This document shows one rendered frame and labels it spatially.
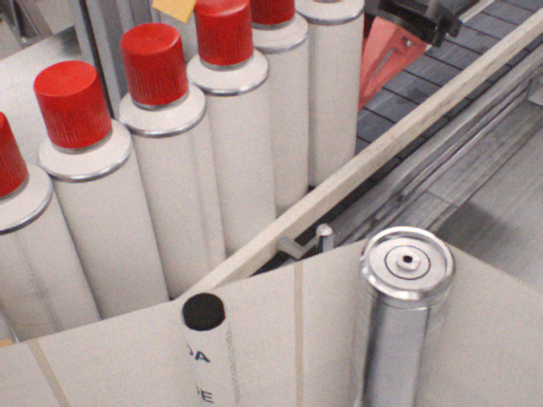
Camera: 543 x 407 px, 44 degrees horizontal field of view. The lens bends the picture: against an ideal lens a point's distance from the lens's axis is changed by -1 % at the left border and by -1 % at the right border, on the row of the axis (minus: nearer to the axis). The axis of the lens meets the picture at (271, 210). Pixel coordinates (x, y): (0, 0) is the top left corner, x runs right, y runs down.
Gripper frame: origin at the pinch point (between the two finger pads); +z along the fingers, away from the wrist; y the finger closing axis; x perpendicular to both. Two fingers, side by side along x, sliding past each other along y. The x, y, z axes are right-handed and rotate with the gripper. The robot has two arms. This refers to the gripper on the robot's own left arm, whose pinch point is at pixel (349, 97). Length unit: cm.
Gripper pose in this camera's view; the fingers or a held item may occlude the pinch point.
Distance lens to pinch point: 57.4
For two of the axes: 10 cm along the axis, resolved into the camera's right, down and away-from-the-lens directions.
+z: -4.0, 8.9, 2.3
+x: 5.5, 0.3, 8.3
